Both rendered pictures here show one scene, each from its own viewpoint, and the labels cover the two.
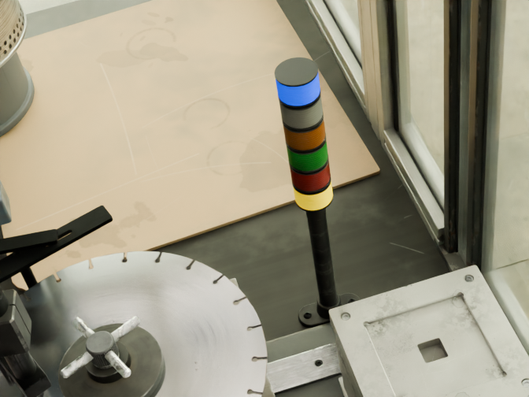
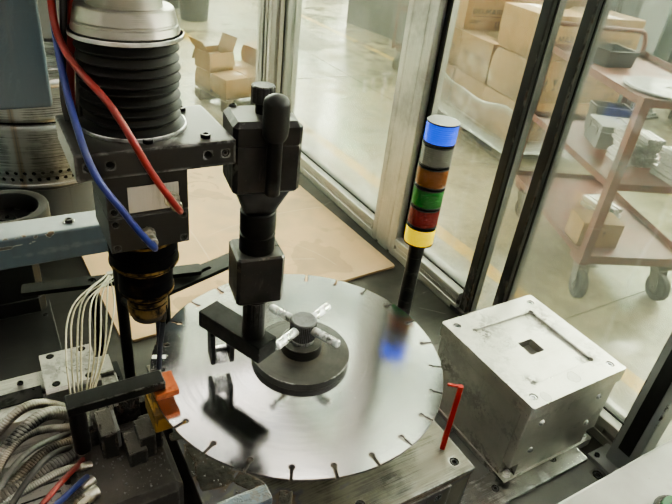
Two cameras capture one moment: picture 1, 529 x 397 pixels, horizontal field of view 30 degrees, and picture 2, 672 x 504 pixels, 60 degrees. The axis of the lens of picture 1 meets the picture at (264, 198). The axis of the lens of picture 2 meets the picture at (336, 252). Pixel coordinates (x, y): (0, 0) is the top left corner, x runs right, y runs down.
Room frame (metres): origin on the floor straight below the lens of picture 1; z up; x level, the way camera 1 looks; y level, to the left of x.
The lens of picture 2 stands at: (0.15, 0.39, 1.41)
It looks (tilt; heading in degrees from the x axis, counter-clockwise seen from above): 32 degrees down; 334
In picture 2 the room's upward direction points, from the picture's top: 7 degrees clockwise
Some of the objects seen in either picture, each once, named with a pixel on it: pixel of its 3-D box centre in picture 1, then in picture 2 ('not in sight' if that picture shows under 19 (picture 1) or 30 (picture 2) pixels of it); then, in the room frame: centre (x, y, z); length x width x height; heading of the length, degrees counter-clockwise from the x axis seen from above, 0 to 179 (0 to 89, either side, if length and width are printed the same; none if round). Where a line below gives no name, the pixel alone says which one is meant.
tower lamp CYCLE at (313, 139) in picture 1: (304, 128); (432, 174); (0.79, -0.06, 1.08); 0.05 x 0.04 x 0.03; 7
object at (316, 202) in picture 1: (312, 188); (419, 232); (0.79, -0.06, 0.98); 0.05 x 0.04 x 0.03; 7
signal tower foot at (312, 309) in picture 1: (329, 305); not in sight; (0.79, -0.06, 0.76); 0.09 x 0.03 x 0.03; 97
